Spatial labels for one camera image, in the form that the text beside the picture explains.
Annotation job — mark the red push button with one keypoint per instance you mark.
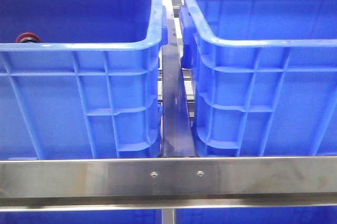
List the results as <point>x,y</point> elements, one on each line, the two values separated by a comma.
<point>28,38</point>

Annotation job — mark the steel shelf centre divider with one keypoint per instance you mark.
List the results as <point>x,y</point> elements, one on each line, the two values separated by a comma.
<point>177,136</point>

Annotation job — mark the blue crate front left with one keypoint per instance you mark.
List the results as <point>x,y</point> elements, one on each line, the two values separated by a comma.
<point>89,89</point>

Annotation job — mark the blue crate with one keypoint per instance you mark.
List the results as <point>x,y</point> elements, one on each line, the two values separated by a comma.
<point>104,216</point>
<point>89,89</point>
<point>320,214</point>
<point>265,76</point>

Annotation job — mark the blue crate front right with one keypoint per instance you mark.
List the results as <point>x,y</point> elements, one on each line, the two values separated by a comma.
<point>265,76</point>

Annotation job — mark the blue crate lower left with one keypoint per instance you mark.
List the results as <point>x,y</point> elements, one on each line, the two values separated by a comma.
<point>104,216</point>

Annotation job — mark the blue crate lower right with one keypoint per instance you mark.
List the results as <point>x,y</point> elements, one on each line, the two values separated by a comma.
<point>320,214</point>

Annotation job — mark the steel shelf front rail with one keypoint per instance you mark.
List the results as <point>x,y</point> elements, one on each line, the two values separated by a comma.
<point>162,183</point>

